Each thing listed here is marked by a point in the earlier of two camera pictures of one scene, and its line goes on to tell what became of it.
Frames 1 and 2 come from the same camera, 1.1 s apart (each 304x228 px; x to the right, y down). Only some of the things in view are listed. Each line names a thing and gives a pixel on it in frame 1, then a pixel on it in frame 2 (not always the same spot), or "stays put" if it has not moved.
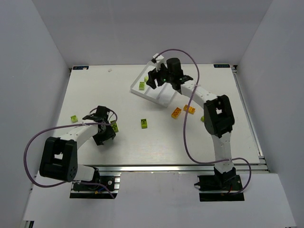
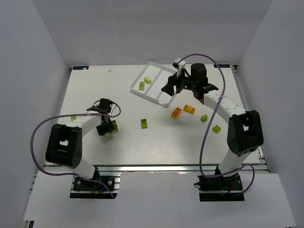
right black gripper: [155, 77] → [177, 84]
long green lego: [114, 125] stays put
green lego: [144, 123] stays put
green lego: [141, 86] stays put
